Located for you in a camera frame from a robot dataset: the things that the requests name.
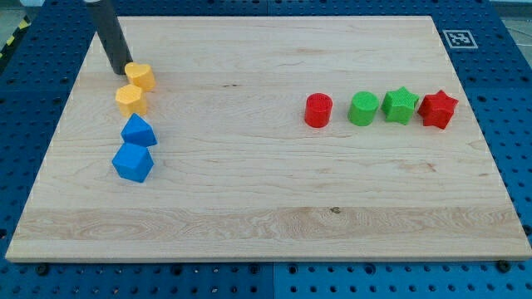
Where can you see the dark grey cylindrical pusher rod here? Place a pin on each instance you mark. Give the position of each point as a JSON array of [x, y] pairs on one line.
[[103, 16]]

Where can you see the yellow heart block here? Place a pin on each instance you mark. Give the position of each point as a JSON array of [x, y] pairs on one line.
[[140, 75]]

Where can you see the yellow hexagon block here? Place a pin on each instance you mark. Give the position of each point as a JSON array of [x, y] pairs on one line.
[[130, 99]]

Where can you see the black and yellow hazard tape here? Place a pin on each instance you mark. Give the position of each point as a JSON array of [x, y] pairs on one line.
[[15, 39]]

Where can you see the blue triangle block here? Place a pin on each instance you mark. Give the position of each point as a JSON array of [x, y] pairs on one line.
[[138, 132]]

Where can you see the blue cube block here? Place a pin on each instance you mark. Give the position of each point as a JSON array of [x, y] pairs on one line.
[[133, 162]]

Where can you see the light wooden board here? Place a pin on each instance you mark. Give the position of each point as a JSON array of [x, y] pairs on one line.
[[239, 176]]

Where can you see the red cylinder block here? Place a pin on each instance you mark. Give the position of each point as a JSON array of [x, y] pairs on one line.
[[318, 110]]

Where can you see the green cylinder block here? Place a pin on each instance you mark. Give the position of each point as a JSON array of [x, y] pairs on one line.
[[363, 108]]

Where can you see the green star block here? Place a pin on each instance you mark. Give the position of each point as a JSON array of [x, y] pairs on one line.
[[399, 105]]

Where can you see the red star block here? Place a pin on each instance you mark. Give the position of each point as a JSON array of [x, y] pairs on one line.
[[437, 109]]

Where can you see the white fiducial marker tag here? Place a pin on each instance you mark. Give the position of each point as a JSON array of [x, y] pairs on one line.
[[459, 39]]

